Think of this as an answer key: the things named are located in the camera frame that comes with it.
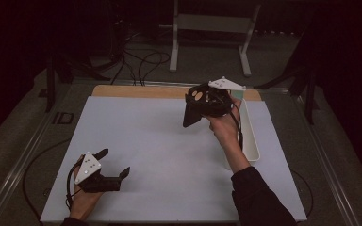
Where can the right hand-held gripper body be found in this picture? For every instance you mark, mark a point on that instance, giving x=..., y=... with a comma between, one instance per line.
x=220, y=103

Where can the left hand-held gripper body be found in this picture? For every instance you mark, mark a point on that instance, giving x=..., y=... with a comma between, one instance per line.
x=92, y=180

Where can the iridescent translucent phone case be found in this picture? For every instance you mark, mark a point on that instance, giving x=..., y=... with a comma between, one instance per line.
x=238, y=94

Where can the black phone case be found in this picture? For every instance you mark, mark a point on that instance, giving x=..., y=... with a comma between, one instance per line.
x=191, y=109

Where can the white rectangular container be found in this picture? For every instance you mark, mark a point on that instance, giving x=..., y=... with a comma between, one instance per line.
x=250, y=141

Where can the person's left hand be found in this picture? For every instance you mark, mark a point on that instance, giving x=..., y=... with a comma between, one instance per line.
x=85, y=204

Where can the person's right hand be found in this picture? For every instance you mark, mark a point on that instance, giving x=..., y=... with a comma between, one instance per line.
x=224, y=128

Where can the white metal stand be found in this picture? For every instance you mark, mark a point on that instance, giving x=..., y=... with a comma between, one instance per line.
x=213, y=23

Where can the black tripod stand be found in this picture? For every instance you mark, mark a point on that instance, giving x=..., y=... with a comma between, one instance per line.
x=51, y=81
x=309, y=94

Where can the small black floor frame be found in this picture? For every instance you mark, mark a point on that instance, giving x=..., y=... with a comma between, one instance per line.
x=63, y=118

